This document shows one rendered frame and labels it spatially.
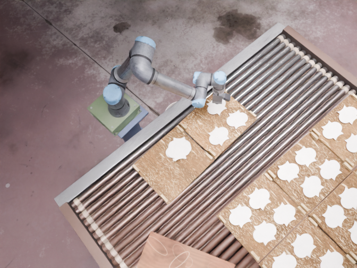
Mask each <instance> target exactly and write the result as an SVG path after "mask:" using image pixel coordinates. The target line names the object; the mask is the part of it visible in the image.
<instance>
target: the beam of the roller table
mask: <svg viewBox="0 0 357 268"><path fill-rule="evenodd" d="M284 28H285V26H283V25H282V24H281V23H280V22H278V23H277V24H275V25H274V26H273V27H271V28H270V29H269V30H268V31H266V32H265V33H264V34H263V35H261V36H260V37H259V38H258V39H256V40H255V41H254V42H252V43H251V44H250V45H249V46H247V47H246V48H245V49H244V50H242V51H241V52H239V53H238V54H237V55H236V56H235V57H233V58H232V59H231V60H229V61H228V62H227V63H226V64H224V65H223V66H222V67H221V68H219V69H218V70H217V71H223V72H225V74H226V78H228V77H229V76H230V75H231V74H233V73H234V72H235V71H236V70H238V69H239V68H240V67H241V66H243V65H244V64H245V63H246V62H247V61H249V60H250V59H252V58H253V57H254V56H255V55H257V54H258V53H259V52H260V51H261V50H263V49H264V48H265V47H266V46H268V45H269V44H270V43H271V42H273V41H274V40H275V39H276V38H277V37H278V36H280V35H281V34H282V31H283V29H284ZM217 71H216V72H217ZM214 73H215V72H214ZM191 106H192V101H191V100H188V99H186V98H183V97H182V98H181V99H180V100H179V101H177V102H176V103H175V104H174V105H172V106H171V107H170V108H168V109H167V110H166V111H165V112H164V113H162V114H161V115H160V116H158V117H157V118H156V119H154V120H153V121H152V122H150V123H149V124H148V125H147V126H145V127H144V128H143V129H142V130H140V131H139V132H138V133H137V134H135V135H134V136H133V137H132V138H130V139H129V140H128V141H126V142H125V143H124V144H123V145H122V146H120V147H119V148H118V149H116V150H115V151H114V152H112V153H111V154H110V155H108V156H107V157H106V158H105V159H103V160H102V161H101V162H100V163H98V164H97V165H96V166H95V167H93V168H92V169H91V170H90V171H88V172H87V173H86V174H85V175H83V176H82V177H81V178H80V179H78V180H77V181H76V182H74V183H73V184H72V185H70V186H69V187H68V188H66V189H65V190H64V191H63V192H61V193H60V194H59V195H58V196H56V197H55V198H54V200H55V202H57V204H58V206H59V207H60V206H62V205H63V204H64V203H65V202H68V203H71V202H73V200H74V199H76V198H78V197H79V196H80V195H81V194H83V193H84V192H85V191H86V190H88V189H89V188H90V187H91V186H93V185H94V184H95V183H96V182H97V181H99V180H100V179H101V178H102V177H104V176H105V175H106V174H107V173H109V172H110V171H111V170H112V169H114V168H115V167H116V166H118V165H119V164H120V163H121V162H123V161H124V160H125V159H126V158H128V157H129V156H130V155H131V154H133V153H134V152H135V151H136V150H138V149H139V148H140V147H141V146H143V145H144V144H145V143H146V142H148V141H149V140H150V139H151V138H152V137H154V136H155V135H156V134H157V133H159V132H160V131H162V130H163V129H164V128H165V127H166V126H168V125H169V124H170V123H171V122H173V121H174V120H175V119H176V118H178V117H179V116H180V115H181V114H183V113H184V112H185V111H186V110H188V109H189V108H190V107H191Z"/></svg>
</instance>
